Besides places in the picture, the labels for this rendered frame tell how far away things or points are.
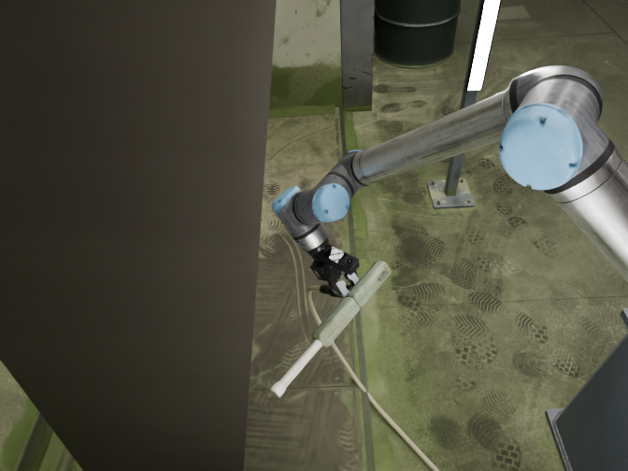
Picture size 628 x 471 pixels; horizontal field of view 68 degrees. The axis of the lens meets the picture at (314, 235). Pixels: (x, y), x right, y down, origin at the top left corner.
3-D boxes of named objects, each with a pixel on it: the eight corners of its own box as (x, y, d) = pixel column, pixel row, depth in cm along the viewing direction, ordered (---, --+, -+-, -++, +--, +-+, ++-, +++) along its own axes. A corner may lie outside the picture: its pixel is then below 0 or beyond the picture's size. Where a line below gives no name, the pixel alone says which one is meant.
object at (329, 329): (342, 258, 153) (390, 259, 134) (349, 269, 155) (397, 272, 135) (237, 370, 132) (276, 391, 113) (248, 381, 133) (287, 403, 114)
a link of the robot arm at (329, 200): (342, 169, 114) (310, 178, 124) (316, 197, 108) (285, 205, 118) (361, 199, 118) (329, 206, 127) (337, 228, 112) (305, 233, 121)
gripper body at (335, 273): (335, 264, 140) (314, 234, 136) (353, 266, 133) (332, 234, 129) (319, 282, 137) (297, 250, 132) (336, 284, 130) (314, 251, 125)
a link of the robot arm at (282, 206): (283, 201, 117) (262, 206, 125) (309, 239, 122) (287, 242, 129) (305, 180, 122) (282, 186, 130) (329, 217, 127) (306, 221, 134)
